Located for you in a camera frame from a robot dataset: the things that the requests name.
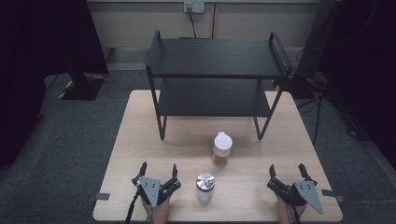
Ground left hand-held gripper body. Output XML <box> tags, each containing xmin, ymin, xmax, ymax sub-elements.
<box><xmin>132</xmin><ymin>175</ymin><xmax>182</xmax><ymax>208</ymax></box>

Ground person's left hand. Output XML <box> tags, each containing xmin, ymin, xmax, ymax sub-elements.
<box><xmin>141</xmin><ymin>195</ymin><xmax>172</xmax><ymax>224</ymax></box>

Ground grey tape piece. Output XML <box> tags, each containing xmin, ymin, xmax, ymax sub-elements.
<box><xmin>320</xmin><ymin>189</ymin><xmax>345</xmax><ymax>203</ymax></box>
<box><xmin>93</xmin><ymin>192</ymin><xmax>111</xmax><ymax>202</ymax></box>

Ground black power cable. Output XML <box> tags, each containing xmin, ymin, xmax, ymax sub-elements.
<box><xmin>186</xmin><ymin>6</ymin><xmax>198</xmax><ymax>39</ymax></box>

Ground black stand base yellow tape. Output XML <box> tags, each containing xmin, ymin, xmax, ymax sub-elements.
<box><xmin>57</xmin><ymin>72</ymin><xmax>106</xmax><ymax>102</ymax></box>

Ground black upright column stand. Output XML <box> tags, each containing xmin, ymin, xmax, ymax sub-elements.
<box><xmin>272</xmin><ymin>0</ymin><xmax>340</xmax><ymax>100</ymax></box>

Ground white wall outlet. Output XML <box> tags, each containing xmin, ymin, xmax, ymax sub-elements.
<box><xmin>183</xmin><ymin>1</ymin><xmax>205</xmax><ymax>14</ymax></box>

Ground left hand-held gripper cable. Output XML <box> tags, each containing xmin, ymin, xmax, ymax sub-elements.
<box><xmin>124</xmin><ymin>188</ymin><xmax>140</xmax><ymax>224</ymax></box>

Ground white lid jar brown contents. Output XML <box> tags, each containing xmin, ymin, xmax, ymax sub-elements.
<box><xmin>211</xmin><ymin>131</ymin><xmax>234</xmax><ymax>169</ymax></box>

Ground silver lid jar white contents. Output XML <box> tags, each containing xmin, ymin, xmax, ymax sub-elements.
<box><xmin>195</xmin><ymin>172</ymin><xmax>217</xmax><ymax>203</ymax></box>

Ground hand-held gripper cable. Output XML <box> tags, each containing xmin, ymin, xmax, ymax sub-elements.
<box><xmin>124</xmin><ymin>188</ymin><xmax>140</xmax><ymax>224</ymax></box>
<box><xmin>290</xmin><ymin>204</ymin><xmax>303</xmax><ymax>224</ymax></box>

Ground black two-tier shelf rack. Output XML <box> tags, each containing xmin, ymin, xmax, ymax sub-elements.
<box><xmin>145</xmin><ymin>29</ymin><xmax>294</xmax><ymax>141</ymax></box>

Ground black floor cables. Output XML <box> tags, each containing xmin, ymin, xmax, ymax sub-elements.
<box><xmin>296</xmin><ymin>92</ymin><xmax>369</xmax><ymax>147</ymax></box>

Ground person's right hand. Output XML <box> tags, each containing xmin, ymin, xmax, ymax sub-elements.
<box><xmin>275</xmin><ymin>194</ymin><xmax>308</xmax><ymax>224</ymax></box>

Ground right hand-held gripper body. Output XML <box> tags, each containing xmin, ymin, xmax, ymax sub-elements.
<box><xmin>266</xmin><ymin>176</ymin><xmax>325</xmax><ymax>216</ymax></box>

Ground right hand-held gripper cable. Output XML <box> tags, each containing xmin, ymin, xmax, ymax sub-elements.
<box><xmin>290</xmin><ymin>204</ymin><xmax>303</xmax><ymax>224</ymax></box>

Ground dark curtain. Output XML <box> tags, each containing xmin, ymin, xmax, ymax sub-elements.
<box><xmin>0</xmin><ymin>0</ymin><xmax>109</xmax><ymax>170</ymax></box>
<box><xmin>319</xmin><ymin>0</ymin><xmax>396</xmax><ymax>172</ymax></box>

